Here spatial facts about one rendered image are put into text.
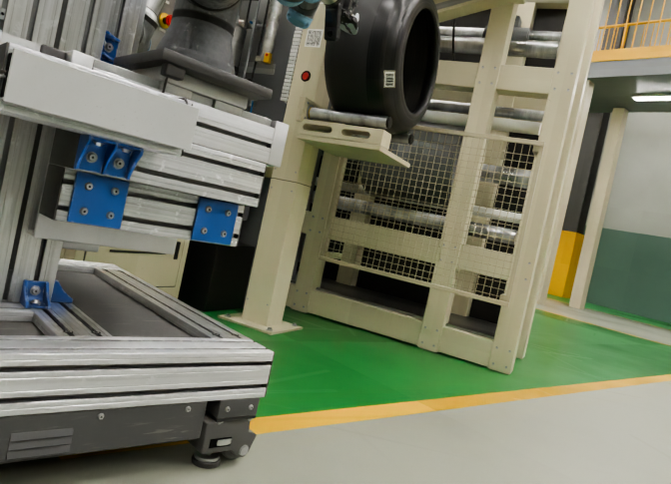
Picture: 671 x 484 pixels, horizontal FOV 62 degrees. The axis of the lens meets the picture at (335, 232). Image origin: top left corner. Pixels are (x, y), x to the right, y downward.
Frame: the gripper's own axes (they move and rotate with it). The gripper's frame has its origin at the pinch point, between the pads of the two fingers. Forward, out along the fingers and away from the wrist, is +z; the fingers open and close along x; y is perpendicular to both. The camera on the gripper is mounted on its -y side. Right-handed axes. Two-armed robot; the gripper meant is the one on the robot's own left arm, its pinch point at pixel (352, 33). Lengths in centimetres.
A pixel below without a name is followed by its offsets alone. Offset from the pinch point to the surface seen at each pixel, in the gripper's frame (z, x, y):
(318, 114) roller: 24.6, 19.0, -21.4
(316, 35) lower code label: 28.0, 32.0, 13.0
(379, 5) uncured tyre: 9.0, -2.5, 16.0
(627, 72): 532, -78, 248
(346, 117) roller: 24.5, 6.3, -21.2
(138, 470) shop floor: -78, -25, -124
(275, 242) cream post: 39, 31, -73
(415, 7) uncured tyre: 18.0, -12.4, 20.9
